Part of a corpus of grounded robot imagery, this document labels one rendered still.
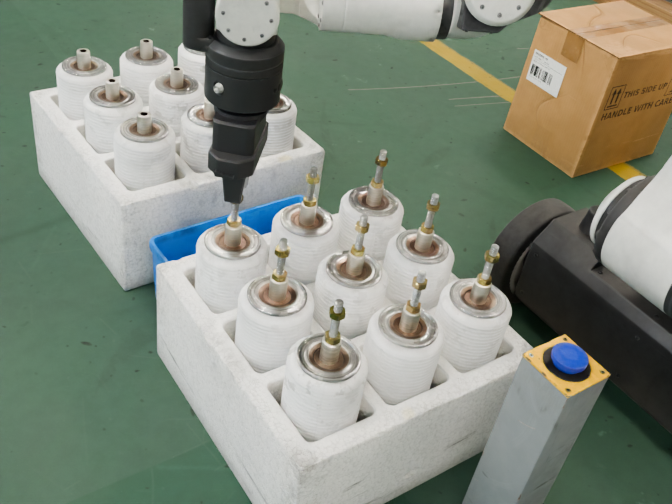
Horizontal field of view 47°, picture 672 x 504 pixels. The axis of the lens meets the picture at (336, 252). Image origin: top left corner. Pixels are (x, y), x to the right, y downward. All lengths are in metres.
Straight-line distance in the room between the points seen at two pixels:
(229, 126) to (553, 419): 0.49
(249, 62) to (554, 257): 0.64
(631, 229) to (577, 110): 0.82
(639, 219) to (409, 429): 0.39
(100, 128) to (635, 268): 0.85
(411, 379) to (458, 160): 0.93
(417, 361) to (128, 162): 0.58
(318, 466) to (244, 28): 0.48
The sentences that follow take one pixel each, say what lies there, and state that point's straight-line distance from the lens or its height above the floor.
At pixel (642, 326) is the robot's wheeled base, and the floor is 0.18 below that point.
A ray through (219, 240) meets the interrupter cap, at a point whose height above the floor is 0.25.
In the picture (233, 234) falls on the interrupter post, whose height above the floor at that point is 0.27.
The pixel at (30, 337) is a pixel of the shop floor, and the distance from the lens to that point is 1.29.
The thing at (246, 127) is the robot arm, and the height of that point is 0.45.
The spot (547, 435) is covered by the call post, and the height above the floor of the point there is 0.25.
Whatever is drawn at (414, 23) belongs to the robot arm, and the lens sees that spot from 0.87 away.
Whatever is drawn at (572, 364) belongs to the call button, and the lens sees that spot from 0.88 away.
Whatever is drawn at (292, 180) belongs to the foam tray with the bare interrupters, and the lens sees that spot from 1.40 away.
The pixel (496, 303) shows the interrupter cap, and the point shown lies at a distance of 1.04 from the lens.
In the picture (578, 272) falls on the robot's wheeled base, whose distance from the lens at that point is 1.28.
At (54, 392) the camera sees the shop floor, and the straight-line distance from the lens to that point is 1.21.
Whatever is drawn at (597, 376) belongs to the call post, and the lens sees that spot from 0.91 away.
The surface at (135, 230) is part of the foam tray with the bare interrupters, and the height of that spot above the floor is 0.12.
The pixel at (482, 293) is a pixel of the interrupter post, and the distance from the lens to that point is 1.02.
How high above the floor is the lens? 0.91
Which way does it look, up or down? 38 degrees down
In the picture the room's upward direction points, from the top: 10 degrees clockwise
